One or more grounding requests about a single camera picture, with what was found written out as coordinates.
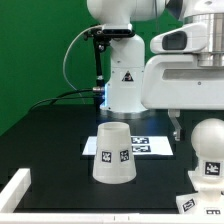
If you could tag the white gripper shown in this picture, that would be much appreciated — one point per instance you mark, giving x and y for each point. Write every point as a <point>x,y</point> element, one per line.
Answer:
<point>173,79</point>

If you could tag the white lamp bulb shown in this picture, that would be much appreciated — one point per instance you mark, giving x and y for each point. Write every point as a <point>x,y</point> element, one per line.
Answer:
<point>208,142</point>

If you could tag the white lamp shade cone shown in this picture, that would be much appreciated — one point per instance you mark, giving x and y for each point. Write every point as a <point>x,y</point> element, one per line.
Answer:
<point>114,161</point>

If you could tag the white lamp base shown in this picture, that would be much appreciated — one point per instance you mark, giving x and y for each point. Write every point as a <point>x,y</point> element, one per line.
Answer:
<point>208,198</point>

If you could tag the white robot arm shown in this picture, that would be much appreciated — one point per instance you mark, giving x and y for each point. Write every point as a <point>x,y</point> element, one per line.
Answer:
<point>130,62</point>

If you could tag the white marker sheet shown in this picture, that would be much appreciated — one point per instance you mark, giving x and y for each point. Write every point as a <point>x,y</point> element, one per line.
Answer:
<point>141,145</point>

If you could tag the white table border frame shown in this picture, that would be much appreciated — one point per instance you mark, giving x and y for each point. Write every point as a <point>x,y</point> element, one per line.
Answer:
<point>16,188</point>

